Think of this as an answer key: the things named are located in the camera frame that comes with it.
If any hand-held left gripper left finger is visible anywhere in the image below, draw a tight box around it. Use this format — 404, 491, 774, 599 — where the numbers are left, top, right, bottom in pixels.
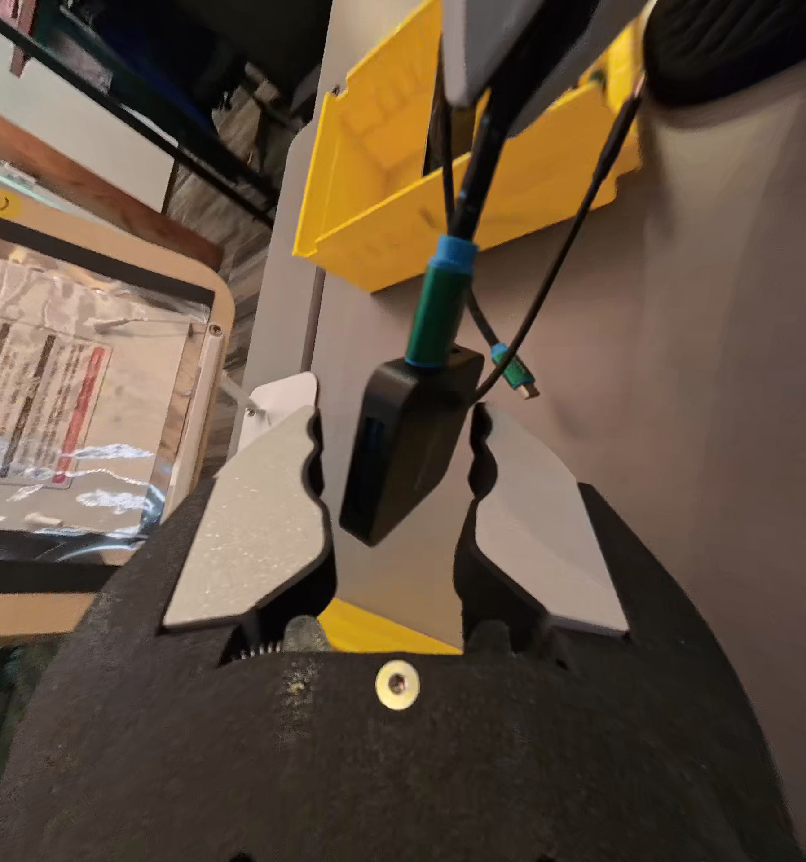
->
162, 406, 338, 634

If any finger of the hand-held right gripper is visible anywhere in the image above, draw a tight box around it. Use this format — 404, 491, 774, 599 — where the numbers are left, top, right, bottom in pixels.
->
490, 0, 653, 139
440, 0, 548, 109

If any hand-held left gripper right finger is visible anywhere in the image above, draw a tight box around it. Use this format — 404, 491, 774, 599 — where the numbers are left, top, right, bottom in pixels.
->
453, 402, 630, 641

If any yellow plastic bin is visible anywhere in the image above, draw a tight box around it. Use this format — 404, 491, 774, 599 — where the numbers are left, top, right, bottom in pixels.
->
291, 0, 646, 294
318, 598, 463, 655

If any black hdmi hub adapter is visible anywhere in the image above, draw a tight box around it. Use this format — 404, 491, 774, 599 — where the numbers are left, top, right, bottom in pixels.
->
339, 345, 486, 548

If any thin black usb-c cable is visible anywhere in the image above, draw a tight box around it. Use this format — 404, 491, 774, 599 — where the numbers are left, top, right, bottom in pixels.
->
440, 70, 646, 405

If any black round fabric object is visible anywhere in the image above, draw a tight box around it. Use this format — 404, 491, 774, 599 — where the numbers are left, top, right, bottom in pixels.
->
644, 0, 806, 107

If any wooden display board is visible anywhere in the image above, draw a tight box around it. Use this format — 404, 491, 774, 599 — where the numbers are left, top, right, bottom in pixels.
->
0, 178, 237, 637

